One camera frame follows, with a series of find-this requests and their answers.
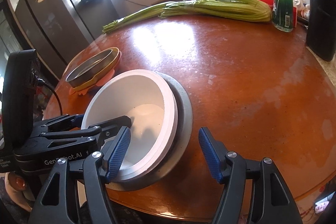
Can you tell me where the printed paper sheet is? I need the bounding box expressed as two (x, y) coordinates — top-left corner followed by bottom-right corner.
(307, 46), (336, 83)

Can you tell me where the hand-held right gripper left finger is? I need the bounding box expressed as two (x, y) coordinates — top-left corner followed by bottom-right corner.
(27, 126), (132, 224)

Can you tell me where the yellow shell-shaped plate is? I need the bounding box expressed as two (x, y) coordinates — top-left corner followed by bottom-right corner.
(71, 48), (121, 90)

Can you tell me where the thick celery bundle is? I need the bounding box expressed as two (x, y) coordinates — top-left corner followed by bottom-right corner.
(160, 0), (272, 23)

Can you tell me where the round steel pan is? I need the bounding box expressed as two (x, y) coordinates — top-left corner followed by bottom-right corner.
(65, 48), (119, 88)

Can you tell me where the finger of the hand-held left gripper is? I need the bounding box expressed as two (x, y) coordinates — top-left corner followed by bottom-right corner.
(39, 115), (132, 148)
(33, 114), (85, 133)

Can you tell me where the small red box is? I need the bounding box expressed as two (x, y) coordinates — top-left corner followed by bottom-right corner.
(292, 5), (299, 28)

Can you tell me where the black cable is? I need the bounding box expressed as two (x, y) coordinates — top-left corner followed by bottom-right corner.
(34, 77), (64, 117)

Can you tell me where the person's left hand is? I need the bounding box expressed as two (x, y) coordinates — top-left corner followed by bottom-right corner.
(5, 172), (35, 212)

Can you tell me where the printed cloth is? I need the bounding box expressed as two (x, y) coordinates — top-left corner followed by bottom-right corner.
(297, 182), (336, 224)

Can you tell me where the thin celery bundle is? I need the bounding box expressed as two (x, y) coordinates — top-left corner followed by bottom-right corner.
(102, 1), (195, 35)

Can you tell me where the black thermos flask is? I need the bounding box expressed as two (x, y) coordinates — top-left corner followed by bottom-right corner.
(305, 0), (336, 62)

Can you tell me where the large steel bowl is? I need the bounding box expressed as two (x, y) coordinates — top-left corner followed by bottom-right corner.
(105, 71), (194, 192)

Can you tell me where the pink plastic plate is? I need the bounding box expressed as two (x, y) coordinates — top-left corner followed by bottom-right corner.
(69, 52), (123, 96)

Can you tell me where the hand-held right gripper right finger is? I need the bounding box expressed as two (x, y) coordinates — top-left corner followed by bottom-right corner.
(198, 127), (300, 224)

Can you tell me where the smartphone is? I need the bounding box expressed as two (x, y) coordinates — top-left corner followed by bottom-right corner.
(314, 196), (336, 214)

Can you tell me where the small metal can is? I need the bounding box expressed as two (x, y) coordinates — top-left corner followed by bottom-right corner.
(300, 5), (311, 19)

